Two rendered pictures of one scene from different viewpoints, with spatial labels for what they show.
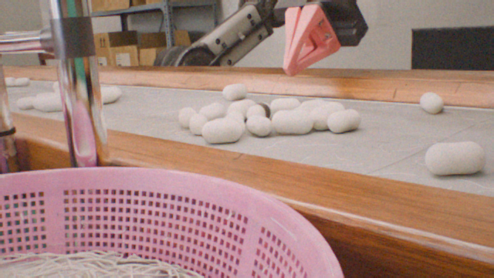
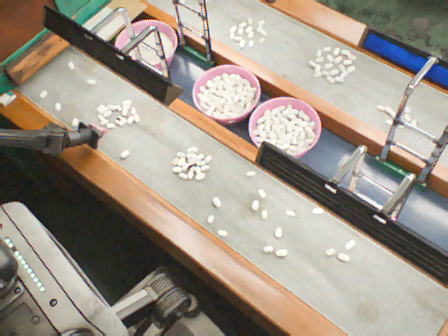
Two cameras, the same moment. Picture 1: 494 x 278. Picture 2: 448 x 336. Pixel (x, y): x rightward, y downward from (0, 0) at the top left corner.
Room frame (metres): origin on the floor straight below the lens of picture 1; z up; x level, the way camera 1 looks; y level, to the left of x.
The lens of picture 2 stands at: (1.74, 0.39, 2.38)
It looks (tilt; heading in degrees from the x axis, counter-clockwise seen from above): 60 degrees down; 182
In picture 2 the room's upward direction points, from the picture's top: 9 degrees counter-clockwise
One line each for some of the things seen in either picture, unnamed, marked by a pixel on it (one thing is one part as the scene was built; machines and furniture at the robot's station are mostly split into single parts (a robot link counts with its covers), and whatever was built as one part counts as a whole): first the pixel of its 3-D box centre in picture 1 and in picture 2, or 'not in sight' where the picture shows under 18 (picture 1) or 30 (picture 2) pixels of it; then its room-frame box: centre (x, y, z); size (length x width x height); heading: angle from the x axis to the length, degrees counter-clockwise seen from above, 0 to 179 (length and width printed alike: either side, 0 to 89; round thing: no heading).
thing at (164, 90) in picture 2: not in sight; (107, 50); (0.45, 0.03, 1.08); 0.62 x 0.08 x 0.07; 45
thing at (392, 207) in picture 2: not in sight; (360, 212); (1.09, 0.77, 0.90); 0.20 x 0.19 x 0.45; 45
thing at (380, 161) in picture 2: not in sight; (426, 125); (0.81, 1.06, 0.90); 0.20 x 0.19 x 0.45; 45
